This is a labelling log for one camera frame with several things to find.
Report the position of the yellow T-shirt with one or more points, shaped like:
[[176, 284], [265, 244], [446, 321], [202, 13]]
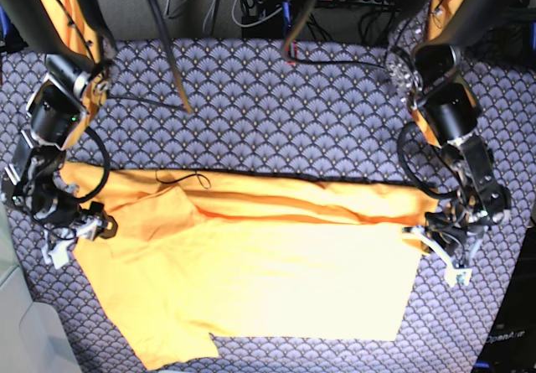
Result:
[[251, 257]]

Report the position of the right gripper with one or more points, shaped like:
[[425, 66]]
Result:
[[53, 205]]

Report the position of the black OpenArm box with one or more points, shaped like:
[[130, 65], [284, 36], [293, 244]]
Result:
[[510, 345]]

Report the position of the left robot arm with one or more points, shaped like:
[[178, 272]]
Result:
[[428, 81]]

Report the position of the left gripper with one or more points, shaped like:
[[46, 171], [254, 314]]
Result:
[[465, 217]]

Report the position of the blue fan-patterned tablecloth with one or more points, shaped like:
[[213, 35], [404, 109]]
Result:
[[254, 113]]

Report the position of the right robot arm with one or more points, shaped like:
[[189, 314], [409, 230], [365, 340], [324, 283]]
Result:
[[57, 115]]

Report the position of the red clip marker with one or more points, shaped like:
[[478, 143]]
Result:
[[291, 53]]

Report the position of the white plastic bin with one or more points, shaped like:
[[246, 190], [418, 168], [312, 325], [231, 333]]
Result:
[[32, 337]]

